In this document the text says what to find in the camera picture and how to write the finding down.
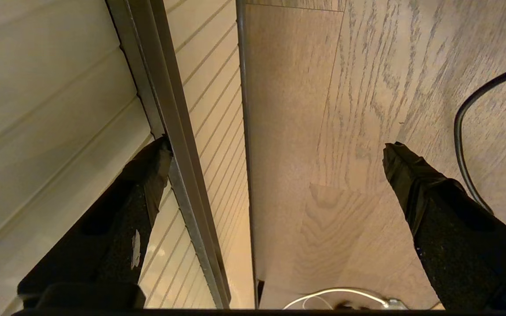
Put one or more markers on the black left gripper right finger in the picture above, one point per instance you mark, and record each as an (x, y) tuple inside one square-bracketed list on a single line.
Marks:
[(464, 245)]

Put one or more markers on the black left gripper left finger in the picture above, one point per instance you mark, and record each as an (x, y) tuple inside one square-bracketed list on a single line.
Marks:
[(99, 245)]

